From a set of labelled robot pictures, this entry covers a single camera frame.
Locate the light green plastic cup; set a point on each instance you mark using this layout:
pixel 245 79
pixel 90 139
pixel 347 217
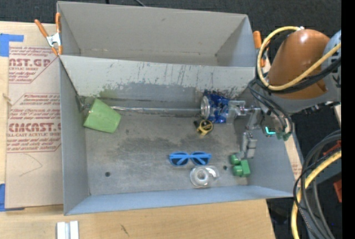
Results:
pixel 101 118

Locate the crushed blue drink can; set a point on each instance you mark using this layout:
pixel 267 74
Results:
pixel 217 109

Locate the blue sunglasses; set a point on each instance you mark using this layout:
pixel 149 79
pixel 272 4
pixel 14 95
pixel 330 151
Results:
pixel 180 158

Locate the clear tape dispenser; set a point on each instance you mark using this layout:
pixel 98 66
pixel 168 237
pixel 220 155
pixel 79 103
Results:
pixel 201 176

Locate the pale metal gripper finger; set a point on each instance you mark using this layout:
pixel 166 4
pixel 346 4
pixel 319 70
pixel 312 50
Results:
pixel 236 110
pixel 248 146

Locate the yellow and black tape measure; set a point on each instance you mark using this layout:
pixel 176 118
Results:
pixel 204 126

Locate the brown cardboard board red print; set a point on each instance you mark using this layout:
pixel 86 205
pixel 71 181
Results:
pixel 33 177

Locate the green plastic block toy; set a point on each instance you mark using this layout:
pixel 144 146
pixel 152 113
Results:
pixel 242 168

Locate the grey metal bin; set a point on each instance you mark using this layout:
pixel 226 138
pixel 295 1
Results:
pixel 155 149

